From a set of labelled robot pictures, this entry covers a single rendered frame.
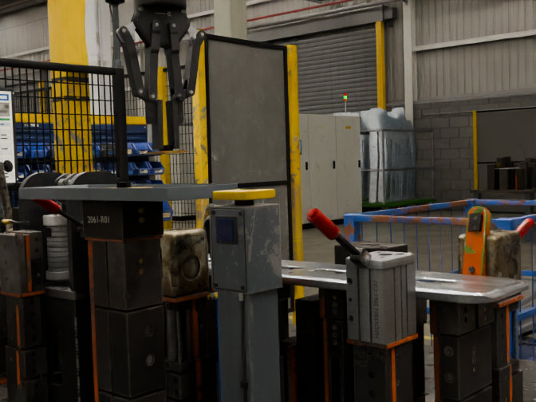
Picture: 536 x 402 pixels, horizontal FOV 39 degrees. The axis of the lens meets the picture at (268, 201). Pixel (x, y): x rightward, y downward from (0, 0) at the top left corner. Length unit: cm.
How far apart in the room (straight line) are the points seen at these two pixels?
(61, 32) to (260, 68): 251
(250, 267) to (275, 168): 416
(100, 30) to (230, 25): 295
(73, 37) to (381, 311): 191
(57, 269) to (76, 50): 132
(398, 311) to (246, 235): 25
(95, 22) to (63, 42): 400
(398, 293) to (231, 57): 388
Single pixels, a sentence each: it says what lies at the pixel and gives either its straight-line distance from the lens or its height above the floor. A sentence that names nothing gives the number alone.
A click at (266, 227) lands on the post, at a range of 98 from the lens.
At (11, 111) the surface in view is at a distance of 253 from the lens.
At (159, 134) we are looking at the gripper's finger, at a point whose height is 124.
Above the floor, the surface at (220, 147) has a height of 129.
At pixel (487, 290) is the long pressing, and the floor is 100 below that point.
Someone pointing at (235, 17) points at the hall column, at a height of 295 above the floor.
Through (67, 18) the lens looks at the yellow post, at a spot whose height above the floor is 170.
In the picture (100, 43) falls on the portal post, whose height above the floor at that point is 224.
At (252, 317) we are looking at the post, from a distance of 98.
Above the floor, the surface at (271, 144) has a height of 131.
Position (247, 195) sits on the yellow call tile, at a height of 115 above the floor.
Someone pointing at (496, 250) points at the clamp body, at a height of 104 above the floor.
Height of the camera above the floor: 120
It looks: 3 degrees down
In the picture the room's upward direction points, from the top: 2 degrees counter-clockwise
